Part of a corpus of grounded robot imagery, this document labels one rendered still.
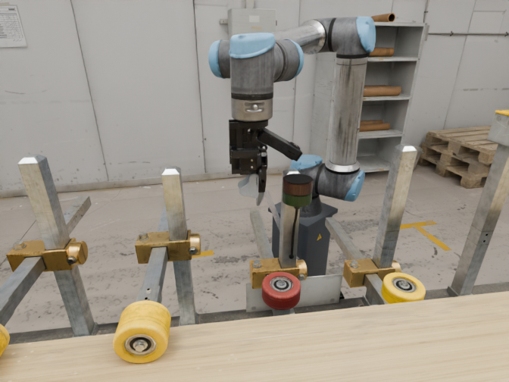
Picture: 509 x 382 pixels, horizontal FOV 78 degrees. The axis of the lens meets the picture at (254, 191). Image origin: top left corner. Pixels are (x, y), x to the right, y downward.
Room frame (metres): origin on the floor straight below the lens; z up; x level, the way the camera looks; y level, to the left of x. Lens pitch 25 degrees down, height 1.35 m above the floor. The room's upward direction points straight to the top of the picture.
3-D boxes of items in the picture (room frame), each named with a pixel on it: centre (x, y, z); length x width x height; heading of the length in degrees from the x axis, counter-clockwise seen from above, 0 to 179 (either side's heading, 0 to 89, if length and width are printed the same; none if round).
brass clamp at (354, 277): (0.66, -0.31, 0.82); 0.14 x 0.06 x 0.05; 98
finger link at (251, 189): (0.68, 0.01, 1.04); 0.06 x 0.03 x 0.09; 98
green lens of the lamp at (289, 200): (0.58, -0.09, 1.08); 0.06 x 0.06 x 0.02
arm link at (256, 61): (0.70, 0.00, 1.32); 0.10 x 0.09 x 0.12; 148
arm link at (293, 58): (0.80, -0.05, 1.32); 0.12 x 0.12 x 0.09; 58
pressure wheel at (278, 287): (0.51, -0.06, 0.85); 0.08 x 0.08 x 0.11
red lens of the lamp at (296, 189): (0.58, -0.09, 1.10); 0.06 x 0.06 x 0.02
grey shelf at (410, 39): (3.40, -1.12, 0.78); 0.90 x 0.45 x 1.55; 103
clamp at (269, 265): (0.62, -0.06, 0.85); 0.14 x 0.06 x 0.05; 98
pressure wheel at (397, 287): (0.51, -0.31, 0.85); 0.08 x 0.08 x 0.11
